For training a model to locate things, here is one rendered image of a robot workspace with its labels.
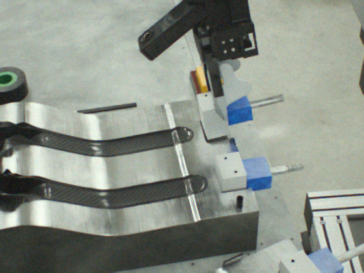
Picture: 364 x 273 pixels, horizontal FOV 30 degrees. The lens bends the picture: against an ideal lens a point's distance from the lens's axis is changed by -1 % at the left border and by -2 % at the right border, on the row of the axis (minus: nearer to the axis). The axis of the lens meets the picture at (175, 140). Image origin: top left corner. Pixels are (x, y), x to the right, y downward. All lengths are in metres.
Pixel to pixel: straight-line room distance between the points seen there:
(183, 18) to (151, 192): 0.26
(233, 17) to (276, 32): 1.92
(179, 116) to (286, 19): 1.90
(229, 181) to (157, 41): 0.22
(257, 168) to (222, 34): 0.20
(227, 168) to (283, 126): 1.46
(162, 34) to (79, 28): 0.56
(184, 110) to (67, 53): 0.39
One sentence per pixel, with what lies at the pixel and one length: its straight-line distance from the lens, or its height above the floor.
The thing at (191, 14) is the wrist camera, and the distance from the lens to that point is 0.98.
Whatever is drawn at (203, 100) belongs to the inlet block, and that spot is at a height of 0.95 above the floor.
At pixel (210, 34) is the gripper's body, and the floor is 1.07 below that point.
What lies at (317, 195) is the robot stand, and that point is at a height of 0.23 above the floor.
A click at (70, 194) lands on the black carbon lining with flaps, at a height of 0.90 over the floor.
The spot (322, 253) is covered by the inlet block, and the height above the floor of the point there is 0.87.
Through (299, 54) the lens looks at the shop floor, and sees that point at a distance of 2.80.
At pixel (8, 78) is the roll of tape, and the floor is 0.83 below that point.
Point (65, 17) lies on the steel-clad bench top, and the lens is 1.57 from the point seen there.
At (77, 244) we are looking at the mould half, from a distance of 0.98.
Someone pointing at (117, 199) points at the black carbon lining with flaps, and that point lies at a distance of 1.03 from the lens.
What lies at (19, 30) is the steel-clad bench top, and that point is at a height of 0.80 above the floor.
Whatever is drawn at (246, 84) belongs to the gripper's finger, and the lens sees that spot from 1.03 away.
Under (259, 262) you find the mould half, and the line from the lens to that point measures 0.98.
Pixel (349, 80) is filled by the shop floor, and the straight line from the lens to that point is 2.70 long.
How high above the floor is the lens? 1.64
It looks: 43 degrees down
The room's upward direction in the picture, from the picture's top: 3 degrees counter-clockwise
